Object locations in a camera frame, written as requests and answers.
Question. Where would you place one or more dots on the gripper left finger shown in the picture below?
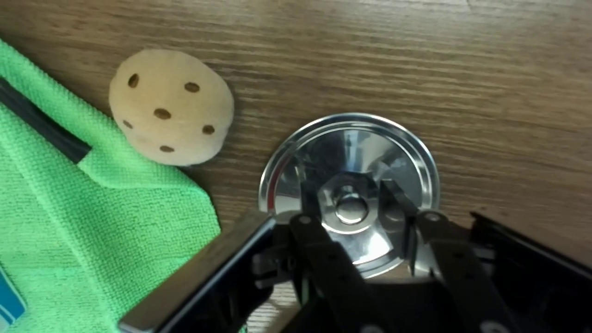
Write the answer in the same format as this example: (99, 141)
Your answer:
(323, 259)

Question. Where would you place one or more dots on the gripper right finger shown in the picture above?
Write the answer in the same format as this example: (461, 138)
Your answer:
(462, 273)

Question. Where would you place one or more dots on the silver metal pot lid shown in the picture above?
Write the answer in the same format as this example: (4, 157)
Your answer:
(323, 152)

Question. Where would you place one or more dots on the green microfibre cloth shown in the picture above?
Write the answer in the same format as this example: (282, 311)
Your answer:
(115, 222)

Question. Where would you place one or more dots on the beige plush cookie toy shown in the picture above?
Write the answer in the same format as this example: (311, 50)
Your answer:
(171, 101)

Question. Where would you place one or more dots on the black strip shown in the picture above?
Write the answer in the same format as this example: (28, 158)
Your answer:
(46, 125)

